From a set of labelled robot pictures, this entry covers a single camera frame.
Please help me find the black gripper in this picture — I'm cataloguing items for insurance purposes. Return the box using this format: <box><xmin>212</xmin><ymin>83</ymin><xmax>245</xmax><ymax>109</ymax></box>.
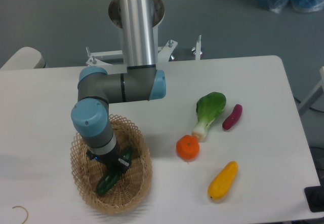
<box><xmin>86</xmin><ymin>145</ymin><xmax>132</xmax><ymax>181</ymax></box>

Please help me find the green cucumber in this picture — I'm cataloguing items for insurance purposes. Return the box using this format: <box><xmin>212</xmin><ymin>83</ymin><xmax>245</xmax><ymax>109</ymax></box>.
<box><xmin>96</xmin><ymin>148</ymin><xmax>133</xmax><ymax>197</ymax></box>

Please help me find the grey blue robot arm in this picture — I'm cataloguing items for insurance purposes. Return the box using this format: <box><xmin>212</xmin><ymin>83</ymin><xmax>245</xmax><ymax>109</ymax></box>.
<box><xmin>71</xmin><ymin>0</ymin><xmax>166</xmax><ymax>173</ymax></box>

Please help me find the woven wicker basket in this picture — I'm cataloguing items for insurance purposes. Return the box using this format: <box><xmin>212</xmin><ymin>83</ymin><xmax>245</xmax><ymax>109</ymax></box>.
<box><xmin>70</xmin><ymin>115</ymin><xmax>152</xmax><ymax>215</ymax></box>

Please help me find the orange tangerine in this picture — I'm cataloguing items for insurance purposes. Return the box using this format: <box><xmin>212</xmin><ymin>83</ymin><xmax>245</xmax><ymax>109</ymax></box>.
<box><xmin>176</xmin><ymin>135</ymin><xmax>200</xmax><ymax>161</ymax></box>

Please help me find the tan rubber band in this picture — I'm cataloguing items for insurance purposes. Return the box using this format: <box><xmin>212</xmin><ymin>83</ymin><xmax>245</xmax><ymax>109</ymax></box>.
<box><xmin>12</xmin><ymin>206</ymin><xmax>29</xmax><ymax>224</ymax></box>

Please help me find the yellow mango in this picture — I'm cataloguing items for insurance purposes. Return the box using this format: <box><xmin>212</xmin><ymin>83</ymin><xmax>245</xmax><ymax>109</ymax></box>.
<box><xmin>208</xmin><ymin>161</ymin><xmax>238</xmax><ymax>200</ymax></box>

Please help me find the green bok choy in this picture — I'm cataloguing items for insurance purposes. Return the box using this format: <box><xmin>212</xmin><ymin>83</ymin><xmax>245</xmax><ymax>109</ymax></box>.
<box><xmin>192</xmin><ymin>92</ymin><xmax>227</xmax><ymax>142</ymax></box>

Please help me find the purple sweet potato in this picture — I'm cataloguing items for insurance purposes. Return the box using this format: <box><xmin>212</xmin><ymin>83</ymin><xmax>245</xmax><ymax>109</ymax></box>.
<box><xmin>222</xmin><ymin>104</ymin><xmax>243</xmax><ymax>130</ymax></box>

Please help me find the white chair armrest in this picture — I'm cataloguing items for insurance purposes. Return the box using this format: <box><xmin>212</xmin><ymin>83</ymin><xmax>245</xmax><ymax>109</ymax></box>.
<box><xmin>1</xmin><ymin>47</ymin><xmax>47</xmax><ymax>70</ymax></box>

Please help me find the black device at table edge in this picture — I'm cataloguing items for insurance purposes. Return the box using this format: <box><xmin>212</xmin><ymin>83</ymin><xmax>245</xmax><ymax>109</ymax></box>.
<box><xmin>304</xmin><ymin>186</ymin><xmax>323</xmax><ymax>213</ymax></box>

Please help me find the white frame at right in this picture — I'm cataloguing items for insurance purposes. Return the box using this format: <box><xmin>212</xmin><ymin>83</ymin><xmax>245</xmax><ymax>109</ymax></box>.
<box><xmin>298</xmin><ymin>67</ymin><xmax>323</xmax><ymax>116</ymax></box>

